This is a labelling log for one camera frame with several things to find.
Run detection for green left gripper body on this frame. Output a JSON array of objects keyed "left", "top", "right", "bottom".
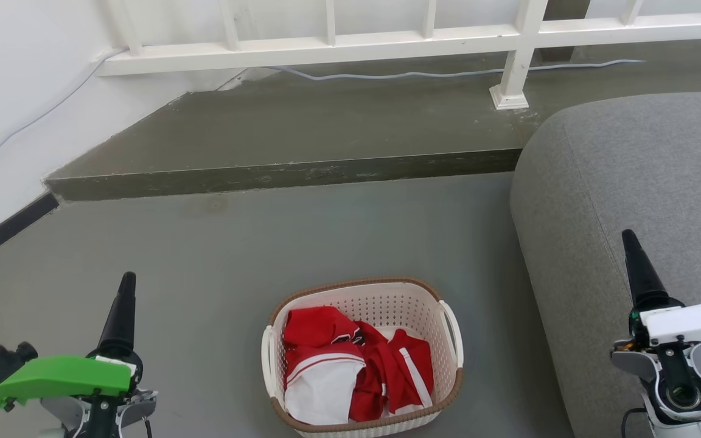
[{"left": 0, "top": 355, "right": 144, "bottom": 410}]

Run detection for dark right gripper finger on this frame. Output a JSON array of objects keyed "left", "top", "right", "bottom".
[{"left": 622, "top": 229, "right": 685, "bottom": 311}]

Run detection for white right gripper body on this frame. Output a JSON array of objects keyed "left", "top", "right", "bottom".
[{"left": 629, "top": 302, "right": 701, "bottom": 352}]

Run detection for white laundry basket brown rim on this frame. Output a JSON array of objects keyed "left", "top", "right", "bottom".
[{"left": 260, "top": 277, "right": 465, "bottom": 438}]

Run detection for grey fabric sofa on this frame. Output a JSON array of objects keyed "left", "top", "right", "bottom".
[{"left": 510, "top": 90, "right": 701, "bottom": 438}]

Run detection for black baseboard strip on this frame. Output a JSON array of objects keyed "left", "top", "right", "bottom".
[{"left": 0, "top": 192, "right": 60, "bottom": 273}]

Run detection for white garment red trim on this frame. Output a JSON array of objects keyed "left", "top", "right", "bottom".
[{"left": 284, "top": 350, "right": 367, "bottom": 426}]

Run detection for red garment white stripes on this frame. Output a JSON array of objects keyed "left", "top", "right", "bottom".
[{"left": 282, "top": 306, "right": 436, "bottom": 422}]

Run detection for white railing fence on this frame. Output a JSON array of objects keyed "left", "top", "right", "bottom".
[{"left": 95, "top": 0, "right": 701, "bottom": 111}]

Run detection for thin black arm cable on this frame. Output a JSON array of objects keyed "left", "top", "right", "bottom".
[{"left": 621, "top": 407, "right": 647, "bottom": 438}]

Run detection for thin white wall cable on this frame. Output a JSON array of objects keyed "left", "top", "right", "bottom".
[{"left": 0, "top": 47, "right": 127, "bottom": 178}]

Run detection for grey floor cable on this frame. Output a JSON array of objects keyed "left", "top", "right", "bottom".
[{"left": 265, "top": 58, "right": 647, "bottom": 82}]

